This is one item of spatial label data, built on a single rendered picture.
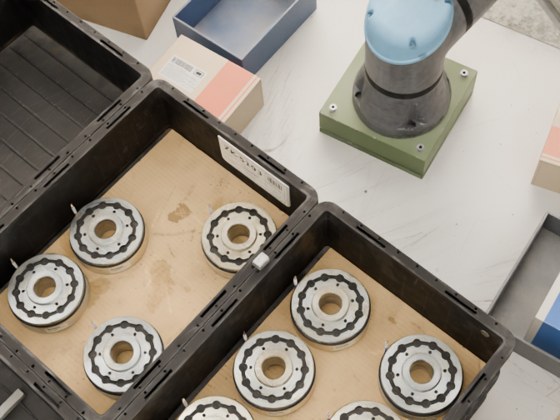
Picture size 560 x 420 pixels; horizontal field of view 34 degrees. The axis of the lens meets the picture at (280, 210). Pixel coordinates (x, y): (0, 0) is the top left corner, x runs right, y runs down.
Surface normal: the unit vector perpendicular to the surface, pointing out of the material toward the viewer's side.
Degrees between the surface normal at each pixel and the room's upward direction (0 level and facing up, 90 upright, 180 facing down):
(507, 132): 0
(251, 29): 0
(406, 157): 90
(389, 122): 75
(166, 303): 0
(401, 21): 10
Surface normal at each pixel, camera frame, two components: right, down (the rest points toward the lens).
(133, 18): -0.39, 0.83
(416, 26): -0.16, -0.34
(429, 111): 0.47, 0.59
